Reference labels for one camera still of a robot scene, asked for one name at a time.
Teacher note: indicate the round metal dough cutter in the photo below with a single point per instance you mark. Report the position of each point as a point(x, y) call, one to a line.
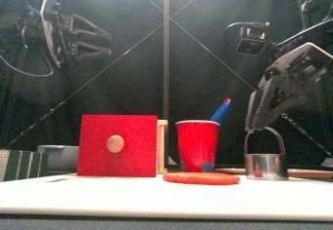
point(264, 167)

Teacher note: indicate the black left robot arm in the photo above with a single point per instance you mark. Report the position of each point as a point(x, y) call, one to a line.
point(14, 22)

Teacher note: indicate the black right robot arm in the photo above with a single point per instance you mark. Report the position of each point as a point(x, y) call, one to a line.
point(308, 30)

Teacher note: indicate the wooden drawer box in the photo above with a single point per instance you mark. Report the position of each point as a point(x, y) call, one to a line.
point(161, 146)

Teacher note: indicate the flat orange-red dough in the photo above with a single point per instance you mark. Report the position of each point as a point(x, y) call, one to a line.
point(200, 178)

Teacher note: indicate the red-fronted wooden drawer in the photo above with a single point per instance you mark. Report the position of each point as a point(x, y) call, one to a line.
point(116, 146)

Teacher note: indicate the grey bowl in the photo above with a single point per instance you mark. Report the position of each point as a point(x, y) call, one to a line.
point(60, 157)

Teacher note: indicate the blue utensil with red tip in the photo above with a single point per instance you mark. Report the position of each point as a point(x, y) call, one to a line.
point(222, 112)

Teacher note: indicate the red plastic cup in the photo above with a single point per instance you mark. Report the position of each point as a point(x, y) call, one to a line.
point(197, 146)

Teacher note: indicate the white cutting board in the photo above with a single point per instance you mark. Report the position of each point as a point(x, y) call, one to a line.
point(164, 198)

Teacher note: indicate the green striped block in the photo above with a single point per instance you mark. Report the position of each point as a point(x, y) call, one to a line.
point(22, 164)

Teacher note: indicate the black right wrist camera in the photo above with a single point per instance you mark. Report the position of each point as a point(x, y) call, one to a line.
point(251, 40)

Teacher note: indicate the grey vertical frame pole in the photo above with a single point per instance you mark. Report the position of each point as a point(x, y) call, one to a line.
point(165, 45)

